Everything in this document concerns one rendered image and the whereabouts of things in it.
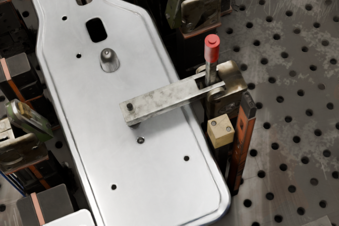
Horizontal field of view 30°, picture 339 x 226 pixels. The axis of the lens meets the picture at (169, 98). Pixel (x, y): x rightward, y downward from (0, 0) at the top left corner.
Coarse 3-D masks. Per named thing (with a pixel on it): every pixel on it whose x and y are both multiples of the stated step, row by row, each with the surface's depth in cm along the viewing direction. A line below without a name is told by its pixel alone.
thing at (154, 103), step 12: (204, 72) 104; (216, 72) 105; (180, 84) 103; (192, 84) 103; (216, 84) 103; (144, 96) 103; (156, 96) 103; (168, 96) 103; (180, 96) 103; (192, 96) 103; (204, 96) 104; (120, 108) 102; (132, 108) 101; (144, 108) 102; (156, 108) 102; (168, 108) 103; (132, 120) 102
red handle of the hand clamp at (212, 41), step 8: (208, 40) 91; (216, 40) 91; (208, 48) 92; (216, 48) 92; (208, 56) 94; (216, 56) 94; (208, 64) 97; (216, 64) 97; (208, 72) 99; (208, 80) 102
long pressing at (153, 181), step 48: (48, 0) 119; (96, 0) 119; (48, 48) 115; (96, 48) 115; (144, 48) 114; (96, 96) 111; (96, 144) 108; (144, 144) 107; (192, 144) 107; (96, 192) 105; (144, 192) 104; (192, 192) 104
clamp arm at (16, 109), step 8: (8, 104) 99; (16, 104) 99; (24, 104) 101; (8, 112) 98; (16, 112) 98; (24, 112) 99; (32, 112) 105; (16, 120) 99; (24, 120) 100; (32, 120) 103; (40, 120) 107; (24, 128) 102; (32, 128) 103; (40, 128) 105; (48, 128) 109; (40, 136) 108; (48, 136) 109
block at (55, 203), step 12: (48, 192) 107; (60, 192) 107; (24, 204) 106; (36, 204) 106; (48, 204) 106; (60, 204) 106; (72, 204) 107; (24, 216) 106; (36, 216) 105; (48, 216) 105; (60, 216) 105
